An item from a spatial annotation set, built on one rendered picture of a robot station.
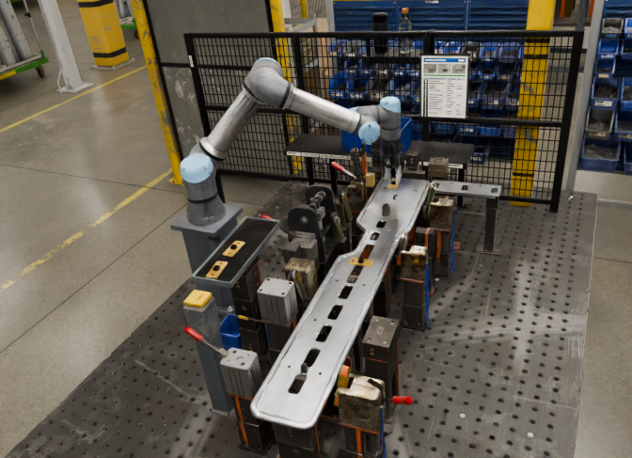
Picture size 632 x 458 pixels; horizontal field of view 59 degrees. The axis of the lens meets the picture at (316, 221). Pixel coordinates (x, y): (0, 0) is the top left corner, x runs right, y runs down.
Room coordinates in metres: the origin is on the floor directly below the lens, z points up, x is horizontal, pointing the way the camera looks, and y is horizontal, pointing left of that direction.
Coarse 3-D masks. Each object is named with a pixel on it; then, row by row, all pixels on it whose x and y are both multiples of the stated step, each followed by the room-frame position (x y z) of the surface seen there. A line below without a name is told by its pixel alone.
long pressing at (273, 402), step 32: (384, 192) 2.11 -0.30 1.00; (416, 192) 2.08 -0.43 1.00; (352, 256) 1.66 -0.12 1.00; (384, 256) 1.64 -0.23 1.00; (320, 288) 1.49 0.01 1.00; (320, 320) 1.34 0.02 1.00; (352, 320) 1.32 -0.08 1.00; (288, 352) 1.21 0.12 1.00; (320, 352) 1.20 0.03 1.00; (288, 384) 1.09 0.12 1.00; (320, 384) 1.08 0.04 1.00; (256, 416) 1.00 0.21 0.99; (288, 416) 0.98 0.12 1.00; (320, 416) 0.98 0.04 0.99
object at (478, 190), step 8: (440, 184) 2.12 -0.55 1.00; (448, 184) 2.12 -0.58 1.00; (456, 184) 2.11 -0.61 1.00; (464, 184) 2.10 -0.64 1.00; (472, 184) 2.09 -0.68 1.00; (480, 184) 2.09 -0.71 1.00; (488, 184) 2.08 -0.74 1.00; (440, 192) 2.07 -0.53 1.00; (448, 192) 2.05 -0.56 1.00; (456, 192) 2.04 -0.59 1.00; (464, 192) 2.04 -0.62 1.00; (472, 192) 2.03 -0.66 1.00; (480, 192) 2.02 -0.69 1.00; (488, 192) 2.01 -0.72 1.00
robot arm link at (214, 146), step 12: (264, 60) 2.03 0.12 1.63; (252, 72) 1.96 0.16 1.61; (240, 96) 2.01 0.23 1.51; (252, 96) 1.97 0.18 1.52; (240, 108) 1.99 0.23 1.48; (252, 108) 1.99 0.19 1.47; (228, 120) 2.00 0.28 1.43; (240, 120) 1.99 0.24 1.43; (216, 132) 2.00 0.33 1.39; (228, 132) 1.99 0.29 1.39; (204, 144) 2.00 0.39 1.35; (216, 144) 1.99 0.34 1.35; (228, 144) 2.00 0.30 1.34; (216, 156) 1.98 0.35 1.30; (216, 168) 1.98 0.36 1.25
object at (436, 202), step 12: (432, 204) 1.90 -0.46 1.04; (444, 204) 1.88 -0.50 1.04; (432, 216) 1.90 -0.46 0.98; (444, 216) 1.88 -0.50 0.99; (432, 228) 1.90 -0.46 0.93; (444, 228) 1.88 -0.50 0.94; (444, 240) 1.89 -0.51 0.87; (444, 252) 1.88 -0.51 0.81; (432, 264) 1.89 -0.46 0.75; (444, 264) 1.87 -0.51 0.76; (444, 276) 1.87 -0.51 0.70
